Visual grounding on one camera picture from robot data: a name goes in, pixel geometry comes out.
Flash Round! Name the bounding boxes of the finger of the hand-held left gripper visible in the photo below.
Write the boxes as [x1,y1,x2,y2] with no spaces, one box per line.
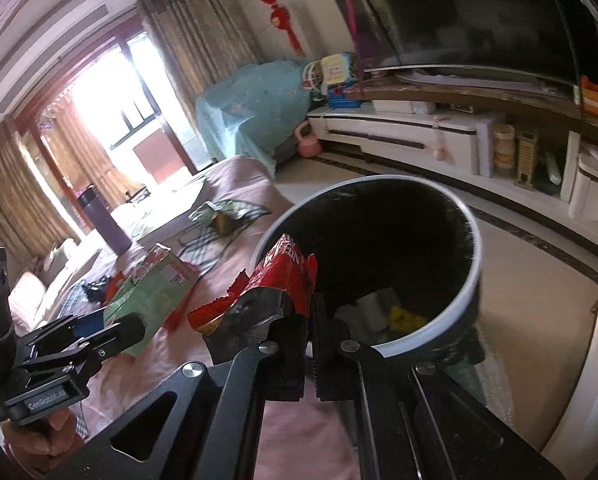
[23,315,148,382]
[25,308,108,357]

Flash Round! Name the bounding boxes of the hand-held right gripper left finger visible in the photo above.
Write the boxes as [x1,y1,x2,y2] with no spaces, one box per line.
[44,310,312,480]

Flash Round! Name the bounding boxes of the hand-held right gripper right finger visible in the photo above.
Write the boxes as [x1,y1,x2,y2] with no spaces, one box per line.
[309,292,567,480]

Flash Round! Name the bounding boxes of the green drink carton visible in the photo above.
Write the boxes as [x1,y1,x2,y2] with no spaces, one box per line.
[103,243,203,357]

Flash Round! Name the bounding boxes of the red snack wrapper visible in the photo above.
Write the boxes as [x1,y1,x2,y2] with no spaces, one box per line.
[188,232,320,361]

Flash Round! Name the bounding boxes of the white round trash bin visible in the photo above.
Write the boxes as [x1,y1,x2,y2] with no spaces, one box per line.
[251,174,482,361]

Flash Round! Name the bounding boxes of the person's left hand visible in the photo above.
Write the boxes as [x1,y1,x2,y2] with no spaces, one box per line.
[1,406,86,477]

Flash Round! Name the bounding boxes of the red crushed can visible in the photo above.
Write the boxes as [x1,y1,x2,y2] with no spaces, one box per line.
[106,271,130,302]

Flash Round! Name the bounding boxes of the cream sofa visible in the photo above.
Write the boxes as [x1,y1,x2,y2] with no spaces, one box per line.
[8,237,104,332]

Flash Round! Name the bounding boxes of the white paper scrap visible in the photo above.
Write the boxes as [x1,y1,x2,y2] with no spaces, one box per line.
[335,287,406,342]

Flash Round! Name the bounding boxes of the yellow wrapper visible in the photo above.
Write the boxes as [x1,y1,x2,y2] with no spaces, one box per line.
[387,305,428,334]

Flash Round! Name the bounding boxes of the purple thermos bottle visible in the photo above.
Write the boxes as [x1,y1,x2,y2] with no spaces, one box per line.
[77,185,132,256]

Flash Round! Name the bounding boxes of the patterned beige curtain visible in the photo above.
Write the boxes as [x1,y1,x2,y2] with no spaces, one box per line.
[0,125,88,257]
[138,0,276,97]

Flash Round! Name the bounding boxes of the green snack wrapper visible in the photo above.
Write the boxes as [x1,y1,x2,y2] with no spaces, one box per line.
[187,199,271,237]

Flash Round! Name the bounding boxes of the orange sheer curtain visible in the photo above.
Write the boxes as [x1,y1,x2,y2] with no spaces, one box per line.
[40,104,126,197]

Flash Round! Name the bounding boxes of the brown wooden panel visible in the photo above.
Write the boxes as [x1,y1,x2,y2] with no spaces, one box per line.
[131,129,174,187]

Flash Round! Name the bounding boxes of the pink kettlebell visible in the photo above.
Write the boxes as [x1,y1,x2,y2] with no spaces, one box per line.
[293,120,323,159]

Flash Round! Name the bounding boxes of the small pink hanging charm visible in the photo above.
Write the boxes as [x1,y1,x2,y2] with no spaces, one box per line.
[430,115,448,162]

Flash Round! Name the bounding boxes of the white tv cabinet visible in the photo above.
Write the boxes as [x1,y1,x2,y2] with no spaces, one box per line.
[306,104,598,247]

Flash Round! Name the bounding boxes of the teal covered armchair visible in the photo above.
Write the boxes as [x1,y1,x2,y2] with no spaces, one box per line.
[194,59,314,172]

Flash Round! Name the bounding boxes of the white side cabinet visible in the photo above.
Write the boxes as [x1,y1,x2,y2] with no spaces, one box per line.
[540,279,598,467]

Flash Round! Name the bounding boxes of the blue plastic toy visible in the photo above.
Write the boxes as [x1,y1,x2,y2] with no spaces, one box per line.
[327,87,363,111]

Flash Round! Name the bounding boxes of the ceiling air vent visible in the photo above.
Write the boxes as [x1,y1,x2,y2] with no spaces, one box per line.
[0,2,108,86]

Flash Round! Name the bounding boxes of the white flat box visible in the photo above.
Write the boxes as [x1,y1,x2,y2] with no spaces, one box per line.
[371,99,438,116]

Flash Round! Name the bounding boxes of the stacked round wooden boxes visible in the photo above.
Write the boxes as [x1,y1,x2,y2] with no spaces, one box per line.
[493,123,518,177]

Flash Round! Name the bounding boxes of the wooden tower model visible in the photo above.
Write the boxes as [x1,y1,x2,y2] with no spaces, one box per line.
[513,129,541,192]

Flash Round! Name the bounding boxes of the white ball cage toy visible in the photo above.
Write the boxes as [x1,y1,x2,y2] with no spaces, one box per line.
[302,60,326,97]

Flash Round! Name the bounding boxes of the colourful activity cube toy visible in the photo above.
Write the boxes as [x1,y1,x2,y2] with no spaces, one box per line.
[321,52,358,87]

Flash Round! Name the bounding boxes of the white remote control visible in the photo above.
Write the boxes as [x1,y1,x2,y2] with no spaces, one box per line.
[543,152,563,187]

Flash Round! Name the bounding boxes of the brown marble shelf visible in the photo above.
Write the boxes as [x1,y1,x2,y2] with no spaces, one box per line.
[345,76,598,137]

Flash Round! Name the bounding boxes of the red heart hanging ornament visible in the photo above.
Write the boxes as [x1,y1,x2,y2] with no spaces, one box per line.
[239,0,306,57]

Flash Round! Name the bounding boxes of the pink thin rod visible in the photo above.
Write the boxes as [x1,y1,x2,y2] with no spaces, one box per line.
[336,0,368,102]

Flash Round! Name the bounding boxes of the orange toy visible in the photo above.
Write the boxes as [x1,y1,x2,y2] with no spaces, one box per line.
[578,75,598,119]

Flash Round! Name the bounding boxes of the black flat television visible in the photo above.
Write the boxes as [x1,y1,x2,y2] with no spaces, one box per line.
[317,0,598,92]

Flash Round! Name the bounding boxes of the wooden sliding door frame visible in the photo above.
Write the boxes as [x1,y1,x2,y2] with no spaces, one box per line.
[8,15,201,211]

